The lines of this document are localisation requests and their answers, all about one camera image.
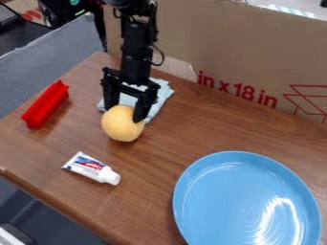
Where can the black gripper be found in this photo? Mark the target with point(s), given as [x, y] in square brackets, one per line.
[131, 80]

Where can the yellow ball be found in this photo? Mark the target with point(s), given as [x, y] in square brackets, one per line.
[118, 123]

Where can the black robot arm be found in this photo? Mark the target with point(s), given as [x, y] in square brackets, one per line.
[139, 26]

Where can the blue plate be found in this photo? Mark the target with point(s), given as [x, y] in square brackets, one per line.
[238, 198]

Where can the light blue folded cloth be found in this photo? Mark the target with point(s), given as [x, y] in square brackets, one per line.
[165, 94]

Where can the red plastic block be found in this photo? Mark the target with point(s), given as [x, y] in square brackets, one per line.
[42, 109]

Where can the white toothpaste tube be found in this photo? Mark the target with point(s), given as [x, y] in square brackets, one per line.
[91, 168]

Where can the grey fabric partition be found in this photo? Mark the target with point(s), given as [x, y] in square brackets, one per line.
[31, 67]

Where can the black equipment in background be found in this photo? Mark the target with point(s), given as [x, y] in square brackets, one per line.
[62, 11]

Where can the cardboard box wall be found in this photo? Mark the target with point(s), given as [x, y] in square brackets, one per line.
[262, 55]

